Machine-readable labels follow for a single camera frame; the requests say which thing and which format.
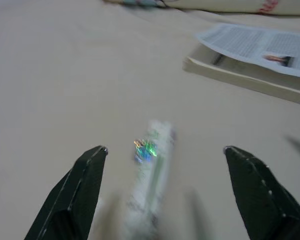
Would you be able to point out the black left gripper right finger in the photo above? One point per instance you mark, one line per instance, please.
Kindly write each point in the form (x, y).
(265, 200)

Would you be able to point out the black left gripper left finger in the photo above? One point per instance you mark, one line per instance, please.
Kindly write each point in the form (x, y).
(72, 200)

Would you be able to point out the white holographic wrapper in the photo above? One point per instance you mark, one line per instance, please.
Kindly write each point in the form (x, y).
(150, 180)

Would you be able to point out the cream sheeted bed mattress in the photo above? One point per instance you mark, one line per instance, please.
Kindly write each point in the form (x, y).
(65, 75)

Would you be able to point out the white cover paperback book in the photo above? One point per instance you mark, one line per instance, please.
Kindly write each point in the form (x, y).
(240, 42)

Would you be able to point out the cream cartoon print blanket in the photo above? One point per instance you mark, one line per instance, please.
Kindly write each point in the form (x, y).
(215, 6)

